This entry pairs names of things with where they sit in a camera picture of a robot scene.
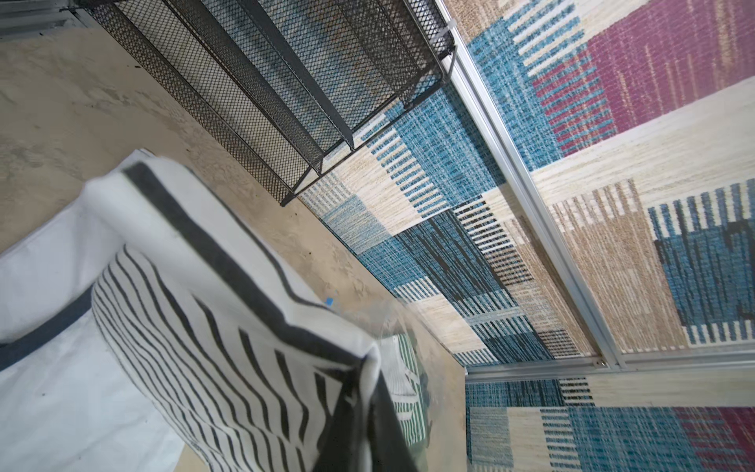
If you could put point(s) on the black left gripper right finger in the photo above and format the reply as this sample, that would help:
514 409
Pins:
389 451

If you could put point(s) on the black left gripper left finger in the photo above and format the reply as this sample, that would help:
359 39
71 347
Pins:
344 445

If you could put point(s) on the clear vacuum bag blue zip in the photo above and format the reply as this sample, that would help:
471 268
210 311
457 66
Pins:
382 318

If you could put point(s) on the black white striped shirt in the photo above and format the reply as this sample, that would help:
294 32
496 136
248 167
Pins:
215 329

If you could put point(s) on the white tank top navy trim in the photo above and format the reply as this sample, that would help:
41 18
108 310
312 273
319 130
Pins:
66 405

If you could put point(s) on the green patterned garment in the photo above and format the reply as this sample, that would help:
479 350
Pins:
407 382

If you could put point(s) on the black mesh shelf rack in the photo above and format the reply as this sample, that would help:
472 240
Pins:
290 89

